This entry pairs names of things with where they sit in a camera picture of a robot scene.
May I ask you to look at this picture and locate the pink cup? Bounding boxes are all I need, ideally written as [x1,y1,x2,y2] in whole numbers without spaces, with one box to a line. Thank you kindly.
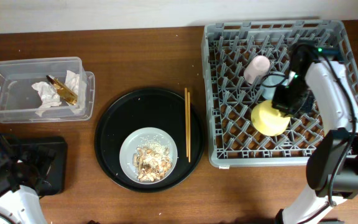
[244,55,270,84]

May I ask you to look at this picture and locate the wooden chopstick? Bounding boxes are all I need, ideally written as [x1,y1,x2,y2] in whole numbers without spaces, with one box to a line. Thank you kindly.
[184,87,188,157]
[185,88,191,162]

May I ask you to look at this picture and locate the black rectangular tray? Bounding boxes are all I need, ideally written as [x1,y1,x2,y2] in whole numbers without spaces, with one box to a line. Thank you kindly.
[7,136,68,197]

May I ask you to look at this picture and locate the clear plastic bin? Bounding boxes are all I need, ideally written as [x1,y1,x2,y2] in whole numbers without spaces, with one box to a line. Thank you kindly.
[0,57,95,123]

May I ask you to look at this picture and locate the grey plate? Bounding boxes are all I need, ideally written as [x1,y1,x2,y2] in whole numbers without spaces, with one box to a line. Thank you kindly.
[119,128,178,185]

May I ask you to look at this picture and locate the right wooden chopstick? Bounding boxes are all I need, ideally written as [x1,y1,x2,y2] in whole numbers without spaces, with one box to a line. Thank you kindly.
[185,88,191,162]

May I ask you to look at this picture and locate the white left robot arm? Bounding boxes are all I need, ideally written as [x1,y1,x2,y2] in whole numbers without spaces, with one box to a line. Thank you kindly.
[0,145,57,223]

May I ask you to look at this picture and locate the yellow bowl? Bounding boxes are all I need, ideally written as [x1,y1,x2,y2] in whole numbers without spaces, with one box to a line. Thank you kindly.
[251,100,290,136]

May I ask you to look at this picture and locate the round black tray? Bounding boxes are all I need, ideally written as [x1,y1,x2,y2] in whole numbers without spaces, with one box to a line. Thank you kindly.
[94,88,206,193]

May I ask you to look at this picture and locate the grey dishwasher rack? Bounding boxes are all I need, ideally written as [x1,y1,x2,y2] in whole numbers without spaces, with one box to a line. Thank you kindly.
[201,20,358,169]

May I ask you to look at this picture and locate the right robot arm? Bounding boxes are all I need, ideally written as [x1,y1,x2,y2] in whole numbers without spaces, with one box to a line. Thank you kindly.
[272,40,358,223]

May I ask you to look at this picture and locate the left wooden chopstick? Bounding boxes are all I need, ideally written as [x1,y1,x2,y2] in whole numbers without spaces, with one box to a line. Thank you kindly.
[184,87,188,157]

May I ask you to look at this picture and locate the white tissue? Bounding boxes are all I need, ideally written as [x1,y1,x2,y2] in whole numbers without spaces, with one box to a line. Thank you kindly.
[32,70,80,117]

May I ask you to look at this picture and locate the blue cup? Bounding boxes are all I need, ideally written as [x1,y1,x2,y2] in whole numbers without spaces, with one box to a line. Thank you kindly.
[260,72,288,100]

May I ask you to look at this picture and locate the peanut shells and rice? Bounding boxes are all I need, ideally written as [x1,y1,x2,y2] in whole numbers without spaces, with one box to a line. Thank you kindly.
[133,139,173,183]

